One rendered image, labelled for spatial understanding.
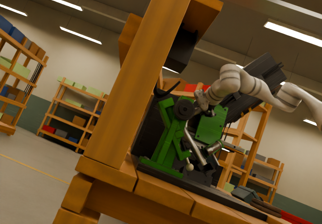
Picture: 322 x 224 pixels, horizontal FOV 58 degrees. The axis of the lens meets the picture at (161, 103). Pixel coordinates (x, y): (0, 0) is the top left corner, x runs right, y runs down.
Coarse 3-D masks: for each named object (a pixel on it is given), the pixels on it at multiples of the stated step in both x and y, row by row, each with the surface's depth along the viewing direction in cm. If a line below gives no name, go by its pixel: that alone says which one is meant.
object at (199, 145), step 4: (192, 136) 131; (184, 140) 129; (196, 140) 131; (180, 144) 129; (196, 144) 130; (200, 144) 131; (204, 144) 131; (200, 148) 129; (192, 152) 128; (192, 156) 128; (204, 156) 129
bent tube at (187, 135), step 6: (198, 108) 131; (186, 126) 127; (186, 132) 126; (186, 138) 125; (192, 138) 126; (192, 144) 124; (192, 150) 124; (198, 150) 124; (198, 156) 123; (198, 162) 123; (204, 162) 122
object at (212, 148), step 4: (212, 144) 127; (216, 144) 126; (220, 144) 126; (204, 148) 126; (208, 148) 125; (212, 148) 125; (216, 148) 126; (220, 148) 127; (208, 152) 124; (212, 152) 126
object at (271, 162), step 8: (248, 152) 953; (256, 160) 942; (264, 160) 949; (272, 160) 952; (280, 168) 940; (256, 176) 941; (232, 184) 937; (264, 184) 927; (272, 184) 934; (256, 192) 938; (272, 192) 931; (264, 200) 929; (272, 200) 922
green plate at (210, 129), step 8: (216, 112) 136; (224, 112) 137; (200, 120) 133; (208, 120) 134; (216, 120) 135; (224, 120) 136; (200, 128) 131; (208, 128) 132; (216, 128) 133; (200, 136) 130; (208, 136) 131; (216, 136) 132; (208, 144) 130
